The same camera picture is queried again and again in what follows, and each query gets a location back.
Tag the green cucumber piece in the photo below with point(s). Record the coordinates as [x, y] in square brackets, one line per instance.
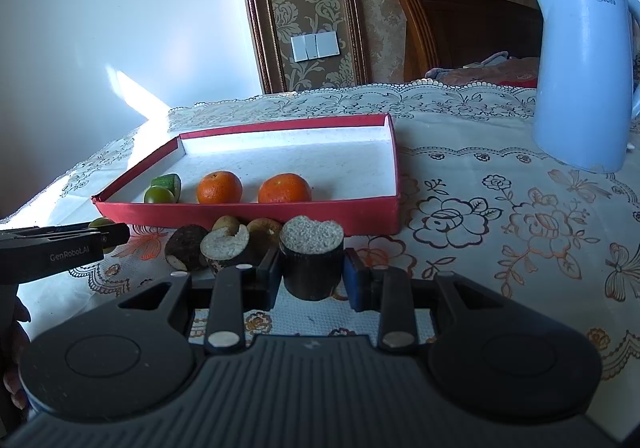
[169, 183]

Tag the white wall light switch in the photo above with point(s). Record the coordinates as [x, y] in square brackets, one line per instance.
[315, 46]

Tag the light blue electric kettle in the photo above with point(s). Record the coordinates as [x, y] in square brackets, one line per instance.
[580, 77]

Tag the red cardboard box tray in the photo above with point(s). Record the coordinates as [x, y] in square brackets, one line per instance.
[300, 152]

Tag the tan longan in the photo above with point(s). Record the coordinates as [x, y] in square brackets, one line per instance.
[265, 230]
[224, 222]

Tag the dark green round fruit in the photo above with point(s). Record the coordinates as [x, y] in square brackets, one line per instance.
[157, 196]

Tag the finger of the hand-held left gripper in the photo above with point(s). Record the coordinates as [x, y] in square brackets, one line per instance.
[116, 234]

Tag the wooden bed headboard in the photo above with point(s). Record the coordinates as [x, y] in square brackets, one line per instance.
[465, 27]

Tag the yellow-green lime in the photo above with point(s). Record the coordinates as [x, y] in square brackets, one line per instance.
[100, 221]

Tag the orange tangerine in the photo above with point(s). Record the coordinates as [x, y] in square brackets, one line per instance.
[219, 188]
[284, 189]

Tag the person's left hand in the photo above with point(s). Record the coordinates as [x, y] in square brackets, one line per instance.
[12, 343]

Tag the wooden wall moulding frame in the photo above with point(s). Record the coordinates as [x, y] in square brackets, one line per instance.
[255, 17]

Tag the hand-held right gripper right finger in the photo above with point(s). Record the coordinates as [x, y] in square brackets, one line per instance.
[352, 283]

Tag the grey crumpled cloth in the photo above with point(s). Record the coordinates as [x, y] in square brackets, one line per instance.
[492, 59]

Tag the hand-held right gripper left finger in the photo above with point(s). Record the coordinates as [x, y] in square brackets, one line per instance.
[272, 278]

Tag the floral lace tablecloth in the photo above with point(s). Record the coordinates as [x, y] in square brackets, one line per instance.
[500, 167]

